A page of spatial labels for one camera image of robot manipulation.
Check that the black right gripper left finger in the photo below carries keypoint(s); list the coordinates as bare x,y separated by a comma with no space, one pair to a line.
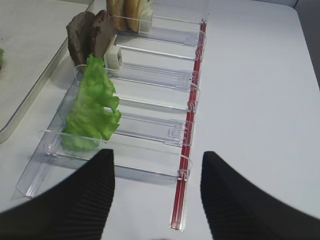
75,209

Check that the brown meat patty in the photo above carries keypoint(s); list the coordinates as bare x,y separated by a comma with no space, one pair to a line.
101,32
78,31

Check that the burger bun half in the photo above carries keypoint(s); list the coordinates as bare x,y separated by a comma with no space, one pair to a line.
115,8
132,12

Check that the burger bun half right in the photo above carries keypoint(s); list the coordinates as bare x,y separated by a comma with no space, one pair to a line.
132,12

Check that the brown meat patty rear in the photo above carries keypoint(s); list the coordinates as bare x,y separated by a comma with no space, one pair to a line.
78,31

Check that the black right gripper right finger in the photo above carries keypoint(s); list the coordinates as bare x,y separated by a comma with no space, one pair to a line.
236,209

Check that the white pusher block far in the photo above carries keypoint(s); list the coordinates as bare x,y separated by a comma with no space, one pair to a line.
145,21

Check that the white metal tray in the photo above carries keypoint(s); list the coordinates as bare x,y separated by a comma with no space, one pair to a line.
33,40

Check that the clear acrylic food rack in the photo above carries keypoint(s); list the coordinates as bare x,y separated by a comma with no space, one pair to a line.
153,86

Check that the brown meat patty front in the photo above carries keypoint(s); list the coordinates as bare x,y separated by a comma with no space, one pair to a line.
101,32

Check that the red rack rail strip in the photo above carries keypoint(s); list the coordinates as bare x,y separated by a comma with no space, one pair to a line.
184,169

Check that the white pusher block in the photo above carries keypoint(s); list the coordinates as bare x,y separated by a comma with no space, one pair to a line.
113,58
145,21

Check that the lettuce leaf on tray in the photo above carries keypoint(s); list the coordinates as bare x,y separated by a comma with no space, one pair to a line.
1,53

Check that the burger bun half left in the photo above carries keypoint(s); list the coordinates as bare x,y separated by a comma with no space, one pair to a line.
115,8

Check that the green lettuce leaf in rack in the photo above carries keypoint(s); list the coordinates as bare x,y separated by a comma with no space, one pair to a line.
94,115

